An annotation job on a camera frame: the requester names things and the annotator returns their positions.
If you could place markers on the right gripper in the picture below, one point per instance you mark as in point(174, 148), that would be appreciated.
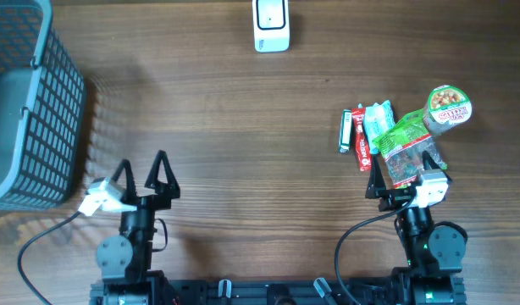
point(393, 198)

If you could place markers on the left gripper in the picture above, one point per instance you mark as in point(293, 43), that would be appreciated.
point(163, 200)

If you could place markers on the green snack bag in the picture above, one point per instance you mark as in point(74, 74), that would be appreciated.
point(402, 148)

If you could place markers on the red snack packet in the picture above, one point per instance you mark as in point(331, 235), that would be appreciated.
point(360, 141)

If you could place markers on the pale green wipes packet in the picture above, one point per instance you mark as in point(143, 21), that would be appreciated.
point(377, 119)

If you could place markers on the dark green small box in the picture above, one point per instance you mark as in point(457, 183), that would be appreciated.
point(344, 142)

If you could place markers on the instant noodle cup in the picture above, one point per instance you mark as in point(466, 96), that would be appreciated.
point(447, 107)

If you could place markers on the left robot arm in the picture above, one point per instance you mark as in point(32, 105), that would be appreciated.
point(125, 259)

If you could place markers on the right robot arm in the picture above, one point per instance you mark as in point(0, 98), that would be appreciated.
point(434, 250)

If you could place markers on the white barcode scanner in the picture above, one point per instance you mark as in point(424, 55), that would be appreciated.
point(271, 25)

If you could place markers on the grey plastic mesh basket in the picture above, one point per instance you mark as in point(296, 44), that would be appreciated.
point(42, 102)

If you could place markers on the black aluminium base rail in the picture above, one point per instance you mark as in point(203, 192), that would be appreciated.
point(277, 292)

